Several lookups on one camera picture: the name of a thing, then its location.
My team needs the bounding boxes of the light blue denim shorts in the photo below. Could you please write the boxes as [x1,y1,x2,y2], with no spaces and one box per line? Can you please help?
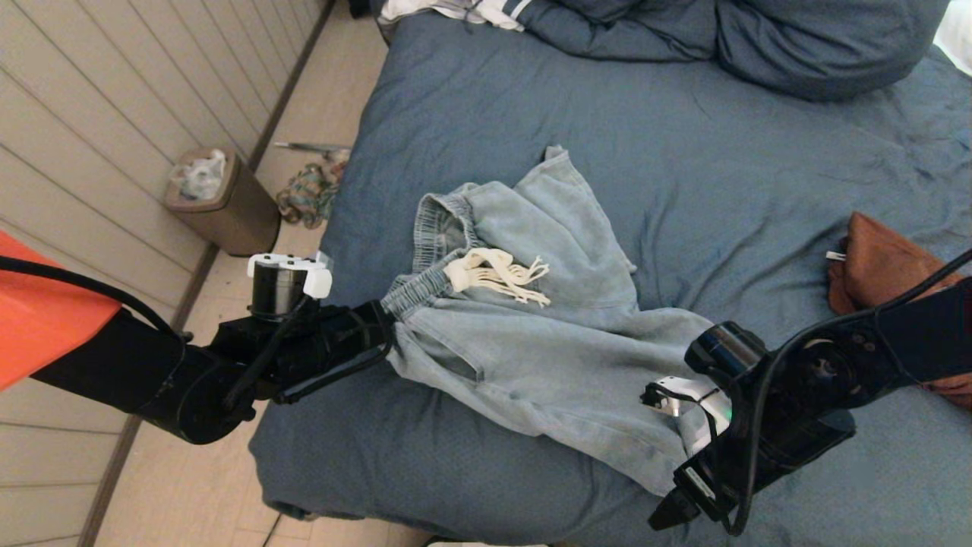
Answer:
[382,144,730,496]

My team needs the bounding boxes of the smooth black right arm cable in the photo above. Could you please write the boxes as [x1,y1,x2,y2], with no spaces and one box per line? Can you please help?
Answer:
[642,247,972,536]

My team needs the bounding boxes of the rust brown shorts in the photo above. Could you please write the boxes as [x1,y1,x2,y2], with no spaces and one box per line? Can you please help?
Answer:
[826,211,972,411]

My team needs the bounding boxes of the white striped garment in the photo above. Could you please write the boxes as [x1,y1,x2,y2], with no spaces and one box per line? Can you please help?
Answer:
[378,0,536,33]

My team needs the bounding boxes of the multicoloured rag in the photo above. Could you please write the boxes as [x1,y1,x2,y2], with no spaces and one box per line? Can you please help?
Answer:
[276,161,342,230]

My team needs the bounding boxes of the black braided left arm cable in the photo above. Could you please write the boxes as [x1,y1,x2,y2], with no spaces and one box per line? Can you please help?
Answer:
[0,255,312,411]

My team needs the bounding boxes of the blue bed cover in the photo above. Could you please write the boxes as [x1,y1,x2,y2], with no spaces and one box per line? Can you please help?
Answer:
[251,0,972,547]

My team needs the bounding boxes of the crumpled blue duvet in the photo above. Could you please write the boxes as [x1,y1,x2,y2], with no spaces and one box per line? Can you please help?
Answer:
[520,0,950,102]

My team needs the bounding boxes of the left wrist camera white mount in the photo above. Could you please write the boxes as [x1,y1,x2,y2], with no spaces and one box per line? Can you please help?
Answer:
[247,251,335,299]

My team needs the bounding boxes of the thin silver metal rod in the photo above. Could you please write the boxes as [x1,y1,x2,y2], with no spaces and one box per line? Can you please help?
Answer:
[273,141,352,159]

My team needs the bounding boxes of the white pillow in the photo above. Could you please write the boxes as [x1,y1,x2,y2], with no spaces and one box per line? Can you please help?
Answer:
[936,0,972,75]

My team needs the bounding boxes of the clear plastic bin bag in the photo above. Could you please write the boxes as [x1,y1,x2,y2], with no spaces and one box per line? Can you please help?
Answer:
[170,150,229,201]

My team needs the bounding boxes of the thin black left gripper cable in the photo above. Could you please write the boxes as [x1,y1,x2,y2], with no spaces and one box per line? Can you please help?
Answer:
[272,334,396,406]

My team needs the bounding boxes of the brown trash bin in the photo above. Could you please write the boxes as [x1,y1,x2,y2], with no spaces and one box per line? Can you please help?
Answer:
[163,149,282,258]

